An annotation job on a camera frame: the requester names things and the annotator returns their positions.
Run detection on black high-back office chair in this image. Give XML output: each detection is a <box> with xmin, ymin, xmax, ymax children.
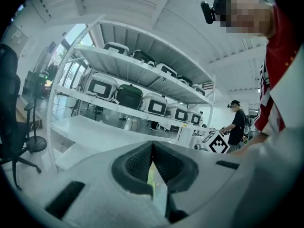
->
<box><xmin>0</xmin><ymin>43</ymin><xmax>42</xmax><ymax>191</ymax></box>

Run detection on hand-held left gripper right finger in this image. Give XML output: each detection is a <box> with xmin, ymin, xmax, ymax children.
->
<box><xmin>153</xmin><ymin>141</ymin><xmax>245</xmax><ymax>224</ymax></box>

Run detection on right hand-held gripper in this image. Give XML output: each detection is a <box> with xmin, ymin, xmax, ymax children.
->
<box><xmin>194</xmin><ymin>131</ymin><xmax>230</xmax><ymax>154</ymax></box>

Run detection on black head-mounted camera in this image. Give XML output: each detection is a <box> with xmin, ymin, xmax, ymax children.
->
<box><xmin>200</xmin><ymin>0</ymin><xmax>223</xmax><ymax>25</ymax></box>

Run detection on white metal shelf rack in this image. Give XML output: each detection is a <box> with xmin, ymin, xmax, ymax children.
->
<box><xmin>46</xmin><ymin>20</ymin><xmax>217</xmax><ymax>173</ymax></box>

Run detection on person's head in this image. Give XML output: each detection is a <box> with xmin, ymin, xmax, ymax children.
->
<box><xmin>225</xmin><ymin>0</ymin><xmax>274</xmax><ymax>38</ymax></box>

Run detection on dark green hard case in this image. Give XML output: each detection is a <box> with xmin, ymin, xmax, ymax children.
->
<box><xmin>115</xmin><ymin>84</ymin><xmax>143</xmax><ymax>110</ymax></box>
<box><xmin>129</xmin><ymin>50</ymin><xmax>157</xmax><ymax>67</ymax></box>
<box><xmin>177</xmin><ymin>75</ymin><xmax>193</xmax><ymax>87</ymax></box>

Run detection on person's red shirt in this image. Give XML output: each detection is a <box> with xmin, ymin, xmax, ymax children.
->
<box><xmin>253</xmin><ymin>3</ymin><xmax>300</xmax><ymax>137</ymax></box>

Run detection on person's right forearm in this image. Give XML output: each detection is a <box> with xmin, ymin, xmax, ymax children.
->
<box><xmin>229</xmin><ymin>131</ymin><xmax>270</xmax><ymax>155</ymax></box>

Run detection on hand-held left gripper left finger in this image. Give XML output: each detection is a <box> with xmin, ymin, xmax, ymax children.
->
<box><xmin>35</xmin><ymin>141</ymin><xmax>154</xmax><ymax>228</ymax></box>

